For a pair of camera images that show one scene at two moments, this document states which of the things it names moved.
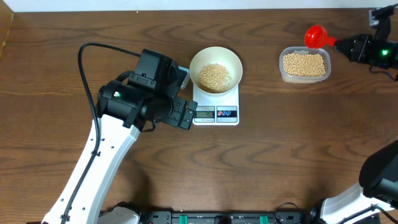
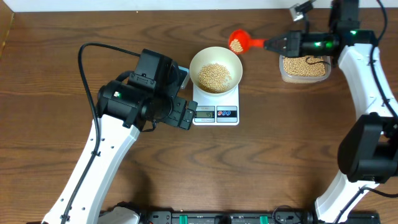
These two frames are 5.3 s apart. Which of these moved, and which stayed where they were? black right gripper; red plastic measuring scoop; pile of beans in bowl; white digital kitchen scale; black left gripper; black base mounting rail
Moved: red plastic measuring scoop; black right gripper
Stayed: pile of beans in bowl; white digital kitchen scale; black base mounting rail; black left gripper
